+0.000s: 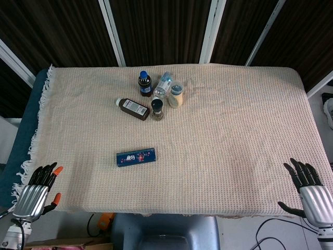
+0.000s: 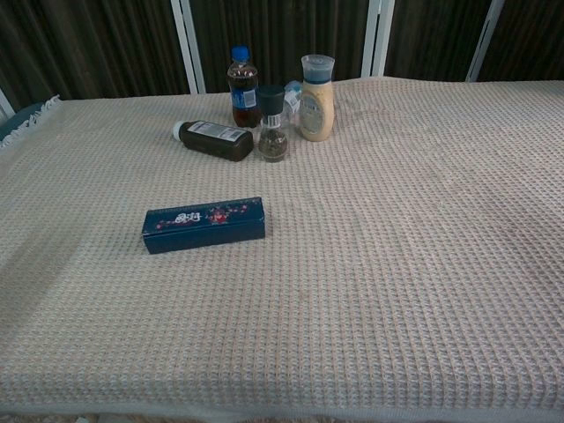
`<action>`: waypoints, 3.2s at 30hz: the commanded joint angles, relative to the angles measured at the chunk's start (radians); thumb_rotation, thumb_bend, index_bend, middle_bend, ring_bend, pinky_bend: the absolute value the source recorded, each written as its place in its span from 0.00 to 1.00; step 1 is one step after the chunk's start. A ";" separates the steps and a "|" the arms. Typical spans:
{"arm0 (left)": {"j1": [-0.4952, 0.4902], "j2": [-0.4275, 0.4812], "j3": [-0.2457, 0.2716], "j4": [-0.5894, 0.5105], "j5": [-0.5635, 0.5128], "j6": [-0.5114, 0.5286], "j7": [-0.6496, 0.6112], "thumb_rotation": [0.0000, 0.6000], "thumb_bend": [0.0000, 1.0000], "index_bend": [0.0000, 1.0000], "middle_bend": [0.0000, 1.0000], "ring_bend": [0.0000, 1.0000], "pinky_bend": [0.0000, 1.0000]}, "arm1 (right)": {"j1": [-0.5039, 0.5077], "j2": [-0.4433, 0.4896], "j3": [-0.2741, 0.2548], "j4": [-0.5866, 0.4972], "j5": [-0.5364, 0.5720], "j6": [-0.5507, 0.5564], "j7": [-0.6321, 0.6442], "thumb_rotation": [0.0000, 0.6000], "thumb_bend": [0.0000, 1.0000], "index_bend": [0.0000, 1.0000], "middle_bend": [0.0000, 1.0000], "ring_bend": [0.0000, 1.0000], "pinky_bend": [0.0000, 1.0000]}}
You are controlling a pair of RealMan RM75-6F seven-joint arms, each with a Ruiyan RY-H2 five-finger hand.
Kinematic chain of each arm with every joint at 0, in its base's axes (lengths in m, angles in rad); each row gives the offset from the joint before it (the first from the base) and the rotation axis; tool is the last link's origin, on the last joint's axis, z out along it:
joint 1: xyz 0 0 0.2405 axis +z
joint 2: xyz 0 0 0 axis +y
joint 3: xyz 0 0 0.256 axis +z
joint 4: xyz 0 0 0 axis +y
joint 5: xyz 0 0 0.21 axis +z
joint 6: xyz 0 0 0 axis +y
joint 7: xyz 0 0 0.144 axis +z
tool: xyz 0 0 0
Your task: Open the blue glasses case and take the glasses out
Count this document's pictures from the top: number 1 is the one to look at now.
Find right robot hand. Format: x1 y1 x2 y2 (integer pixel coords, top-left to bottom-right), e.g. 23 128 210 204
277 157 333 230

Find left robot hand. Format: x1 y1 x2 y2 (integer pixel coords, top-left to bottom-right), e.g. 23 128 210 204
12 162 64 223

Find blue rectangular box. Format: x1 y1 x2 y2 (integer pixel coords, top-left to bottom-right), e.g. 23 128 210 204
116 147 158 167

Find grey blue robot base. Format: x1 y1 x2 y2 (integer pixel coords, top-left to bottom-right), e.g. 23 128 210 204
110 212 221 250

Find teal blue table pad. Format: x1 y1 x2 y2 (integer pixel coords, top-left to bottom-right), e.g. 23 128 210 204
0 68 50 209

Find orange tool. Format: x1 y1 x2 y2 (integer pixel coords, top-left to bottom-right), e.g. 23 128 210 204
97 212 115 235

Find white sneaker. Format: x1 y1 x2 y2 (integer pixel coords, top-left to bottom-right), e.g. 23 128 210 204
323 98 333 123

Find beige waffle tablecloth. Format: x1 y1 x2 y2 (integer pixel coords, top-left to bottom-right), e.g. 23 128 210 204
7 64 331 219

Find brown bottle white cap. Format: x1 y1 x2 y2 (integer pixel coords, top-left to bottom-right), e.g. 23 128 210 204
116 97 151 121

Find pepper grinder black cap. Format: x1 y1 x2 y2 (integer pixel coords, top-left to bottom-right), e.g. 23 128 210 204
151 97 164 122

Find cola bottle blue cap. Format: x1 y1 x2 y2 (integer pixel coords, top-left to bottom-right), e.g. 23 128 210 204
137 70 152 98

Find spice jar beige contents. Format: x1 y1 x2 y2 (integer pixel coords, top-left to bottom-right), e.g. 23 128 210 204
168 80 185 109

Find clear plastic water bottle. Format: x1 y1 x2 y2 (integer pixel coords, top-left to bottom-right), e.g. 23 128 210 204
153 71 174 100

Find long black floor cable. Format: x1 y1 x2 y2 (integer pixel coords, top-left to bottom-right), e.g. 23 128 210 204
255 218 321 250

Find white partition frame post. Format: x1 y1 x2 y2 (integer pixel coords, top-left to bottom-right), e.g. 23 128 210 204
0 39 36 80
98 0 127 67
306 77 333 99
245 0 286 66
199 0 226 64

